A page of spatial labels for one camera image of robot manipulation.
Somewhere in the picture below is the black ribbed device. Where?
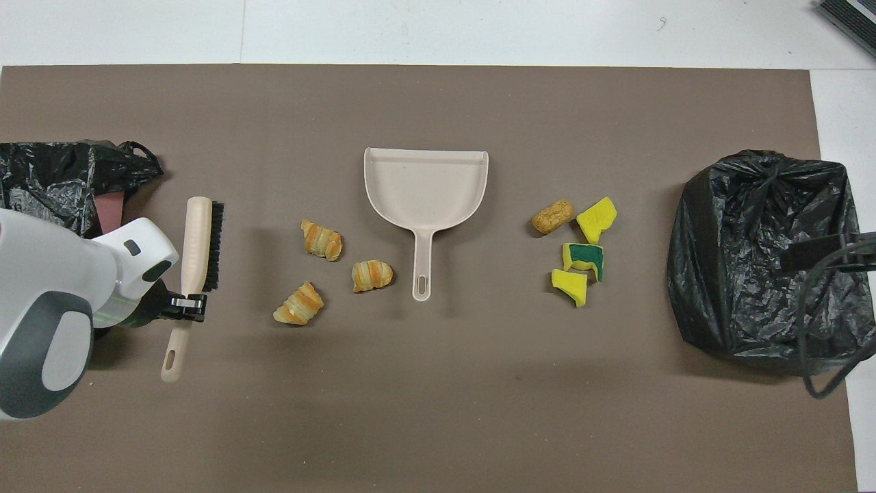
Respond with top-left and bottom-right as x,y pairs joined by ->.
814,0 -> 876,57

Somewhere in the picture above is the yellow sponge with green pad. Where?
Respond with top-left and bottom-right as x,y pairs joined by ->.
563,242 -> 604,283

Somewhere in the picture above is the pink bin box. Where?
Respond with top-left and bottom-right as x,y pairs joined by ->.
94,192 -> 128,237

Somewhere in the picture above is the beige plastic dustpan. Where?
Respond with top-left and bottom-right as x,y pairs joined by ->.
363,147 -> 489,301

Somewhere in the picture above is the croissant pastry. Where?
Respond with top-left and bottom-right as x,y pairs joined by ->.
301,219 -> 344,262
352,260 -> 394,294
273,282 -> 324,326

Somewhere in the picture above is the black bag on pink bin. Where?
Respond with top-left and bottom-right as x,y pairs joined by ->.
0,140 -> 165,240

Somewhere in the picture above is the brown table mat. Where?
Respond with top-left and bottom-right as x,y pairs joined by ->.
0,64 -> 860,493

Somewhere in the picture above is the brown bread roll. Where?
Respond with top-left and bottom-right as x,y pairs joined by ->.
532,199 -> 576,236

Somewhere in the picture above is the yellow sponge piece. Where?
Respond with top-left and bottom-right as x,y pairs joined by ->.
576,197 -> 618,245
552,268 -> 588,307

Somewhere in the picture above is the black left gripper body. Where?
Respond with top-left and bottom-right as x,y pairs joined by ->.
130,279 -> 181,329

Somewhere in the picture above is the large bin with black bag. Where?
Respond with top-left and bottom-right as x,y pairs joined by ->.
667,150 -> 876,376

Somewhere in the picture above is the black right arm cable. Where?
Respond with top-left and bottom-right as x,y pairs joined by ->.
796,231 -> 876,400

